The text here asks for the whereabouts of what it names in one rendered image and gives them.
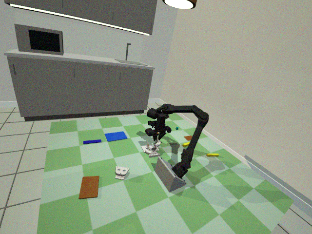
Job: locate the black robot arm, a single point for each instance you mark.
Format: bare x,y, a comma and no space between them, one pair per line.
161,113

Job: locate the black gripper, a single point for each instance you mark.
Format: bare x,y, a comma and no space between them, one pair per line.
161,128

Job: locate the blue flat rectangular plate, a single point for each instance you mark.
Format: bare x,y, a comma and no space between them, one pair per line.
115,136

